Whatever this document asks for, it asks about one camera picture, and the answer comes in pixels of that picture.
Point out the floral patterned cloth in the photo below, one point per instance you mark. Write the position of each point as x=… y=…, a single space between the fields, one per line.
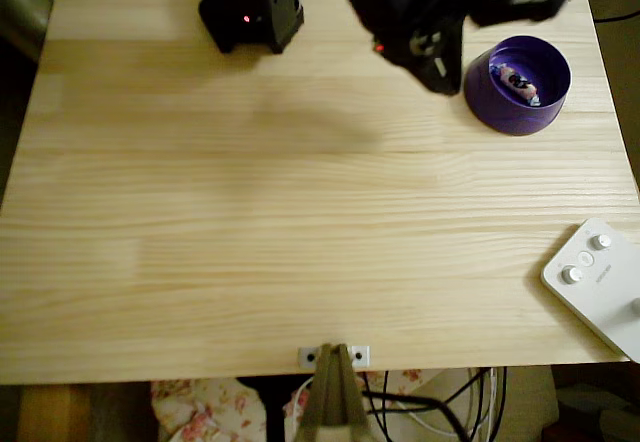
x=210 y=412

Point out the white candy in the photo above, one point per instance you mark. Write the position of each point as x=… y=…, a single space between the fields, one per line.
x=517 y=83

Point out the purple plastic bowl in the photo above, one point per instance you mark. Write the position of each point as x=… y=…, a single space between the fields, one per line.
x=500 y=117

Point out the white metal bracket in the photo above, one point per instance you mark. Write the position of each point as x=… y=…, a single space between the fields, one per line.
x=361 y=355

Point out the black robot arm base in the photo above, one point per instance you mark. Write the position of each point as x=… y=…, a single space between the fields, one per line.
x=235 y=27

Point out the white control box with knobs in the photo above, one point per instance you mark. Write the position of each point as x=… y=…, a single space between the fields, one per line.
x=600 y=287

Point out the tan wooden stand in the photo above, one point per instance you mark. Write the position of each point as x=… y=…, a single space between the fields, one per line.
x=332 y=397

